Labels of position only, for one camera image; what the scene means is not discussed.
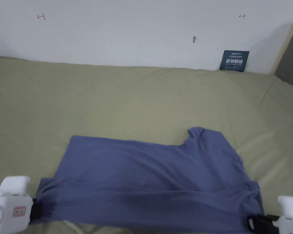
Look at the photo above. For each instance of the grey padded headboard wooden frame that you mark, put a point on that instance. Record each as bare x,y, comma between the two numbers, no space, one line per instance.
289,53

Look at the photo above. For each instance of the blue shirt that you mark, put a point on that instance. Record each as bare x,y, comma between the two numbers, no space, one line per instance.
146,180

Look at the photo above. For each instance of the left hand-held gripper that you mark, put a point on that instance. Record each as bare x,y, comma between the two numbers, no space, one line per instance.
5,207

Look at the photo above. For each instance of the bed with pale green sheet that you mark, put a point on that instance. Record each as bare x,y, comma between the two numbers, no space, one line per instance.
112,97

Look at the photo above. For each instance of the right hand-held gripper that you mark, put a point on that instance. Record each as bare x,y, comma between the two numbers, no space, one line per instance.
289,219

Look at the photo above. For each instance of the dark blue sign card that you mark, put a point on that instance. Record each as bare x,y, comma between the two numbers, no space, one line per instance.
234,60

